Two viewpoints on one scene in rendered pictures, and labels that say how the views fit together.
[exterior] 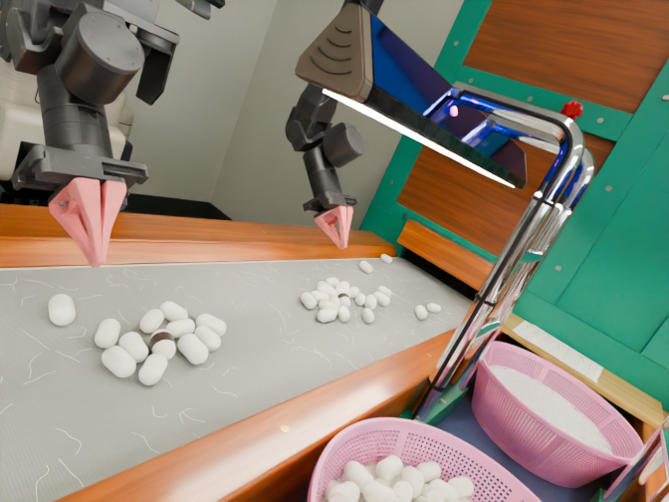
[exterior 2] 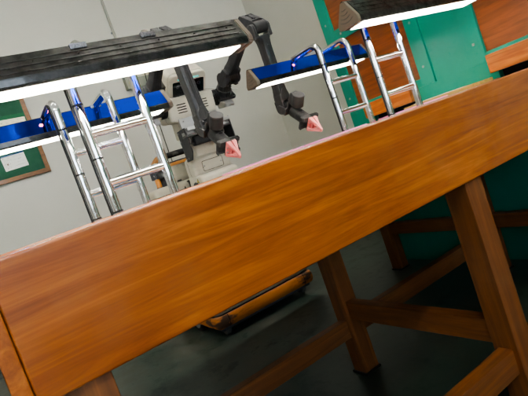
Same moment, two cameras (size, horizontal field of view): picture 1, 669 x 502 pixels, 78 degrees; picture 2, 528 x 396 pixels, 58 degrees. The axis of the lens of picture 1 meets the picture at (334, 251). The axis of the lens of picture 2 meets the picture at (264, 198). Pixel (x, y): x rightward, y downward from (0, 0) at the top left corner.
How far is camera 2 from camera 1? 1.50 m
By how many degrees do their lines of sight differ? 29
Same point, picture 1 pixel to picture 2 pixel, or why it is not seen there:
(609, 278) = (440, 51)
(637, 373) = (478, 75)
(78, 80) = (215, 126)
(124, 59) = (220, 115)
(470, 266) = (394, 98)
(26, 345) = not seen: hidden behind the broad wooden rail
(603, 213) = (416, 32)
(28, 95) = (201, 170)
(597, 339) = (457, 77)
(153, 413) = not seen: hidden behind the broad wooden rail
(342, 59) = (251, 80)
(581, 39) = not seen: outside the picture
